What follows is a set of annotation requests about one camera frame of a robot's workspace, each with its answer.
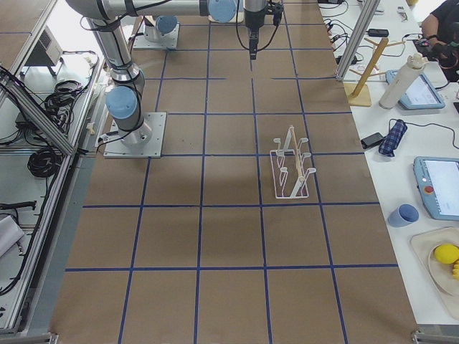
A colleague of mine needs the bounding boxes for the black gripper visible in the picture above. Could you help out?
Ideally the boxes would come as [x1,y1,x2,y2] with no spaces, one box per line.
[244,10,266,59]

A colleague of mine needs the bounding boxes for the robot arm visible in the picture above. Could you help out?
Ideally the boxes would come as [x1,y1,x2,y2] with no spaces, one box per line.
[68,1,268,146]
[143,16,178,42]

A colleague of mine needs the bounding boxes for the wooden mug tree stand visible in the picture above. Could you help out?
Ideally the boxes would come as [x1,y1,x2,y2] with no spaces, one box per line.
[343,37,404,107]

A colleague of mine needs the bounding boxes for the black box on table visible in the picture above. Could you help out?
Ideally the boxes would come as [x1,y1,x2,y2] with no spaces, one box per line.
[361,133,385,150]

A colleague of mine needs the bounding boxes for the blue plaid folded umbrella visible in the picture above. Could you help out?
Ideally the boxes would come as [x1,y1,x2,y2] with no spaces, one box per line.
[378,120,407,158]

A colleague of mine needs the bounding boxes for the blue teach pendant far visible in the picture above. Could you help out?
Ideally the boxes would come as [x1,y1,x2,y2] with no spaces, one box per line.
[398,73,445,110]

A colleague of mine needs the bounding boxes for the blue teach pendant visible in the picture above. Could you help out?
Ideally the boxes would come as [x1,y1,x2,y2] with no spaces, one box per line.
[413,156,458,221]
[398,73,445,110]

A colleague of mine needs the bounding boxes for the seated person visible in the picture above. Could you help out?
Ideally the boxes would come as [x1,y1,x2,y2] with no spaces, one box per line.
[421,0,458,82]

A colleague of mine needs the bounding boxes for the grey control box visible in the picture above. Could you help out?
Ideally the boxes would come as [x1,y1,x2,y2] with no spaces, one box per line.
[20,25,63,77]

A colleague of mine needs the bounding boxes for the blue teach pendant near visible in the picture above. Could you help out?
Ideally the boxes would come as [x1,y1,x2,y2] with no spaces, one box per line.
[413,156,458,221]

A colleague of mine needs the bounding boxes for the blue mug on table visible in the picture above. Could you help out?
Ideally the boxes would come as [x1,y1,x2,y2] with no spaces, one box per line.
[387,204,419,228]

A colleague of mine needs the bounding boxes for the beige tray on table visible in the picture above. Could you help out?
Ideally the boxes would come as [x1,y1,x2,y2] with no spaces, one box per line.
[410,226,458,325]

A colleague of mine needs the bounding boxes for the yellow lemon toy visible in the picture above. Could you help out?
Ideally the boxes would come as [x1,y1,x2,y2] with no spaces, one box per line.
[434,244,459,264]

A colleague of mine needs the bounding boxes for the beige bowl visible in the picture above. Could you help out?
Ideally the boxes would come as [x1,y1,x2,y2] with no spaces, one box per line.
[428,245,458,296]

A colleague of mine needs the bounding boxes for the yellow toy piece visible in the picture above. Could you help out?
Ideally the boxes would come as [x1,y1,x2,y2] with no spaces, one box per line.
[451,261,459,280]

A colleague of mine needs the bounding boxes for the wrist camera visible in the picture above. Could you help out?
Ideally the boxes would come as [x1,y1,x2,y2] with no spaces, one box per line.
[267,1,284,27]

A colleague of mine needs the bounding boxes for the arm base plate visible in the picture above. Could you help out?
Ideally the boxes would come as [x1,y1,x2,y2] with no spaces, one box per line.
[133,24,180,50]
[103,112,167,158]

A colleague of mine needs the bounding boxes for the aluminium frame post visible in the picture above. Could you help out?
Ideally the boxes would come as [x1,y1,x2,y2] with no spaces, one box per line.
[336,0,380,81]

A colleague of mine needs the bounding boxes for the white wire cup rack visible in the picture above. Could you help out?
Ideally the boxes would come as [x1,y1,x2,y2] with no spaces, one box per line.
[270,125,316,199]

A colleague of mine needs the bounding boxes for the black cable bundle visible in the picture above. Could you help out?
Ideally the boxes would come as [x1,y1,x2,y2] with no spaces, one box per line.
[0,64,90,180]

